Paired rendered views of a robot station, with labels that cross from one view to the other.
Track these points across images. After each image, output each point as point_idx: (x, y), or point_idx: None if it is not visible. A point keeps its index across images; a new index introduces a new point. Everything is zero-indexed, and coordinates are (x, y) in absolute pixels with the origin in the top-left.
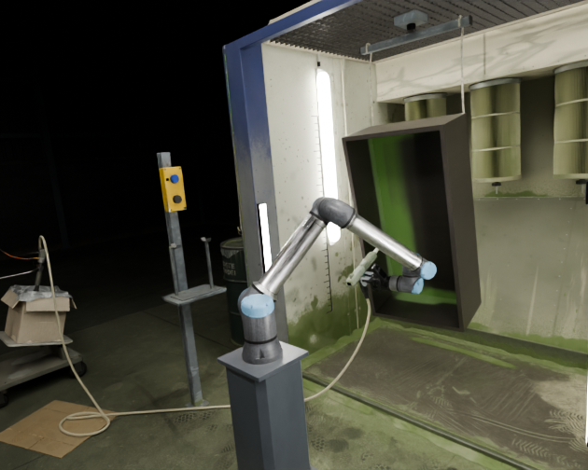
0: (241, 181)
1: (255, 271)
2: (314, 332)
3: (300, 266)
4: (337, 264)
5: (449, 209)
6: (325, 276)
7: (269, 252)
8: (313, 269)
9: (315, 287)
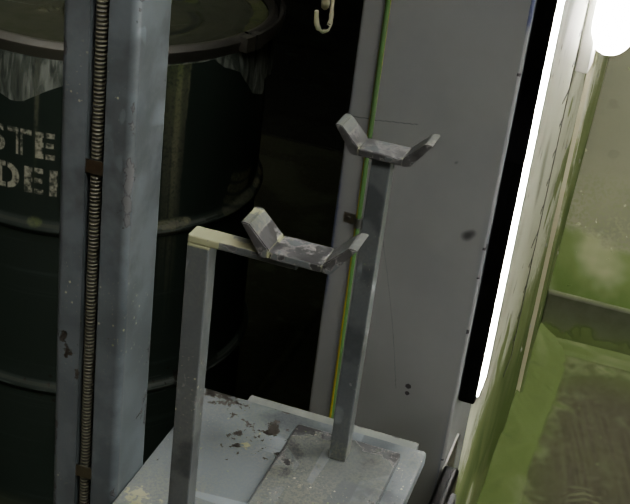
0: None
1: (416, 268)
2: (474, 474)
3: (527, 197)
4: (560, 151)
5: None
6: (538, 218)
7: (529, 163)
8: (536, 196)
9: (519, 279)
